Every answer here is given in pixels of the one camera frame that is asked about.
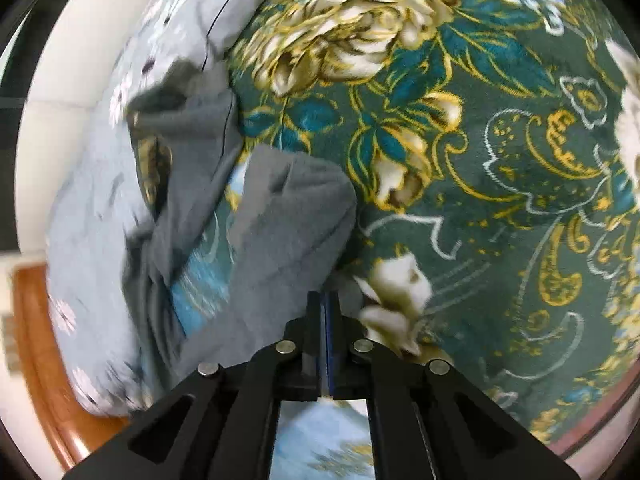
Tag dark grey sweatpants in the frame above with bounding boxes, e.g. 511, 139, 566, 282
122, 60, 357, 399

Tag light blue floral duvet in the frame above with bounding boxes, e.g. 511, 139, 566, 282
47, 0, 264, 416

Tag teal floral bed blanket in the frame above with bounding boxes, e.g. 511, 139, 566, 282
169, 0, 640, 480

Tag white black wardrobe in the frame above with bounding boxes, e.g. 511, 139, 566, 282
1, 0, 149, 254

